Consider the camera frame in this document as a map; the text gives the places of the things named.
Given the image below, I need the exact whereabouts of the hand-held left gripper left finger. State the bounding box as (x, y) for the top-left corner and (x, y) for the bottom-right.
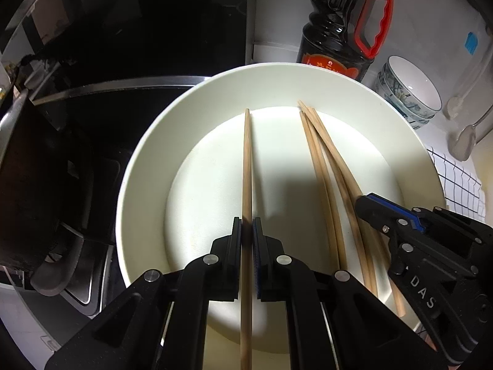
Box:
(44, 218), (242, 370)

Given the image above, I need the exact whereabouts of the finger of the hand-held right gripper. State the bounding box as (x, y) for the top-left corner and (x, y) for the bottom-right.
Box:
(368, 194), (449, 232)
(355, 196), (422, 274)

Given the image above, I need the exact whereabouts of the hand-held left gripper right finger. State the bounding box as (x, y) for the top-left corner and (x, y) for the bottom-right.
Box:
(252, 218), (449, 370)

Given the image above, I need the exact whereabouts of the slim wooden chopstick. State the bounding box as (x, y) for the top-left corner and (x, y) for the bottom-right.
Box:
(239, 108), (255, 370)
(308, 106), (407, 317)
(297, 100), (380, 295)

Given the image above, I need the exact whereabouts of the large white basin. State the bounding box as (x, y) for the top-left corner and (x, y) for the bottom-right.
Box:
(115, 62), (449, 355)

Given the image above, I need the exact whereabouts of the curved wooden chopstick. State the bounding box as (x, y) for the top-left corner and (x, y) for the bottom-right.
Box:
(298, 110), (349, 272)

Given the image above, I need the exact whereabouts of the white checked cloth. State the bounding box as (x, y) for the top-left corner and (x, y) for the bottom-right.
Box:
(426, 144), (488, 216)

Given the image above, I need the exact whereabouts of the blue patterned white bowl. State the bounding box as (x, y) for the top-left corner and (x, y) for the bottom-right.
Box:
(375, 73), (433, 130)
(381, 56), (443, 118)
(379, 72), (438, 122)

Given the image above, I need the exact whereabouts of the white dish brush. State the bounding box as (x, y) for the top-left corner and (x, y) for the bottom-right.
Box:
(443, 27), (493, 120)

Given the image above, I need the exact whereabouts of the black glass cooktop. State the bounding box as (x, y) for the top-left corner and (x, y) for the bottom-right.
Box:
(0, 75), (210, 355)

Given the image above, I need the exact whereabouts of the dark soy sauce bottle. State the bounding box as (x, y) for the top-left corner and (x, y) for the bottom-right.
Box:
(296, 0), (395, 83)

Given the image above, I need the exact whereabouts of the dark metal wok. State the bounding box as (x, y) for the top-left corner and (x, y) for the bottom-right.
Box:
(0, 88), (83, 274)

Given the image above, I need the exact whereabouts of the black glass range hood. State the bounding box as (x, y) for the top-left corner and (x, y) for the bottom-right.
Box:
(0, 0), (255, 97)

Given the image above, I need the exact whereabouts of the blue wall hook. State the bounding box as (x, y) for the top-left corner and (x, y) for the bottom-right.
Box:
(464, 31), (480, 55)

